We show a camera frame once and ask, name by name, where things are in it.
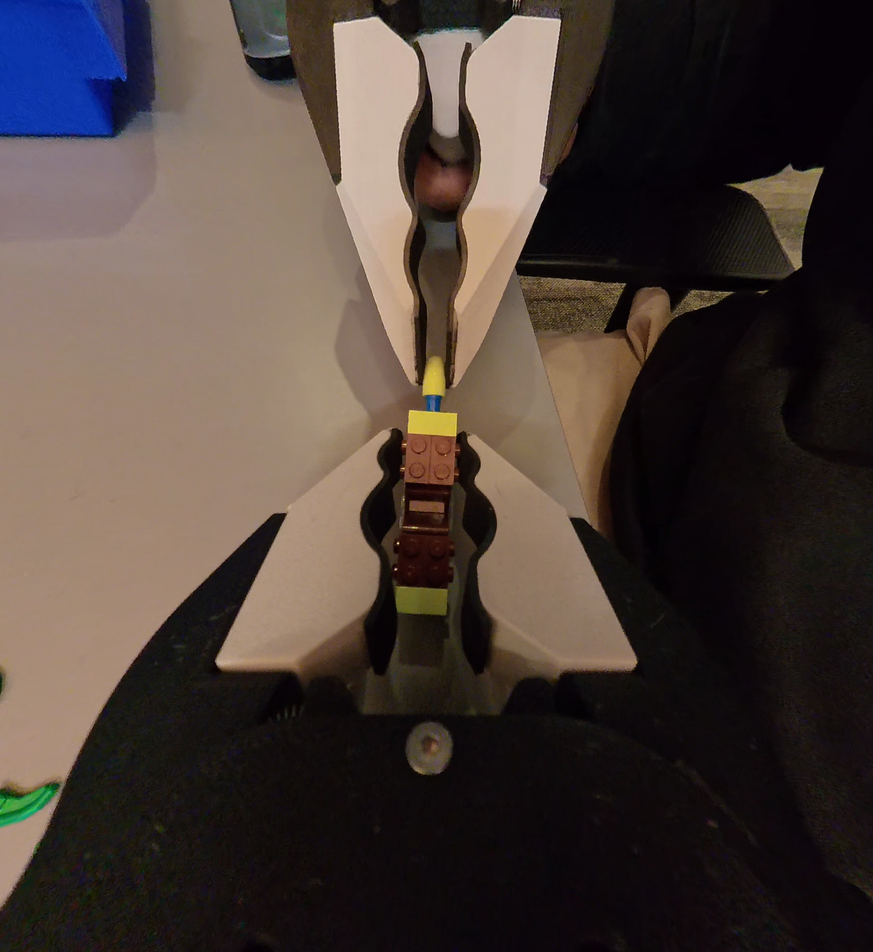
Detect brown brick assembly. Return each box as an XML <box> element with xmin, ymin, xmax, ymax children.
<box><xmin>390</xmin><ymin>408</ymin><xmax>461</xmax><ymax>618</ymax></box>

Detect black smartphone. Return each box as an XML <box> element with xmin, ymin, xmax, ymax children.
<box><xmin>230</xmin><ymin>0</ymin><xmax>298</xmax><ymax>80</ymax></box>

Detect person's right hand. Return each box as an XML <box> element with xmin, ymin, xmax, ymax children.
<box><xmin>418</xmin><ymin>122</ymin><xmax>581</xmax><ymax>211</ymax></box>

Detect scattered green leaf pieces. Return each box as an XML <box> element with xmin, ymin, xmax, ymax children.
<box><xmin>0</xmin><ymin>654</ymin><xmax>63</xmax><ymax>867</ymax></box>

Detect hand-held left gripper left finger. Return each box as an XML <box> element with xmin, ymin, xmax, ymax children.
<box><xmin>215</xmin><ymin>429</ymin><xmax>405</xmax><ymax>676</ymax></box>

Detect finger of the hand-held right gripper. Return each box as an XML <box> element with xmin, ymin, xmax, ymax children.
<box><xmin>445</xmin><ymin>15</ymin><xmax>562</xmax><ymax>389</ymax></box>
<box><xmin>332</xmin><ymin>18</ymin><xmax>432</xmax><ymax>385</ymax></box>

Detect black mesh office chair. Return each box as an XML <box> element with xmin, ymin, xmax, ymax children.
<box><xmin>517</xmin><ymin>182</ymin><xmax>796</xmax><ymax>334</ymax></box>

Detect blue plastic bin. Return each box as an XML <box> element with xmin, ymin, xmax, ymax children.
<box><xmin>0</xmin><ymin>0</ymin><xmax>128</xmax><ymax>138</ymax></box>

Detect person's leg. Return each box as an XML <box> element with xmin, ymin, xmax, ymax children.
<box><xmin>537</xmin><ymin>286</ymin><xmax>673</xmax><ymax>540</ymax></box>

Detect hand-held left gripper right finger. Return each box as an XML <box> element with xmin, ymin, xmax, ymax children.
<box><xmin>457</xmin><ymin>433</ymin><xmax>638</xmax><ymax>678</ymax></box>

